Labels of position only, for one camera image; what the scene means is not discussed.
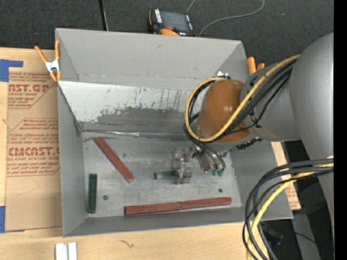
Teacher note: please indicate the dark green block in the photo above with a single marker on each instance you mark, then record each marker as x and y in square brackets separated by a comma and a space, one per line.
[164, 175]
[92, 194]

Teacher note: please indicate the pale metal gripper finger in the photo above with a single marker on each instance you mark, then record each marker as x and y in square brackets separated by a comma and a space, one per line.
[185, 177]
[181, 157]

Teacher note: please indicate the brown cardboard board, red print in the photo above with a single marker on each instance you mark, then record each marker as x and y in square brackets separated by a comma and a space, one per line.
[29, 134]

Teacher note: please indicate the red-brown flat block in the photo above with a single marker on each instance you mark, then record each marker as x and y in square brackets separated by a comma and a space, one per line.
[153, 208]
[206, 202]
[114, 159]

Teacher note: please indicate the grey metal bin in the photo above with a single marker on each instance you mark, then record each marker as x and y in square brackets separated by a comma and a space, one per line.
[151, 64]

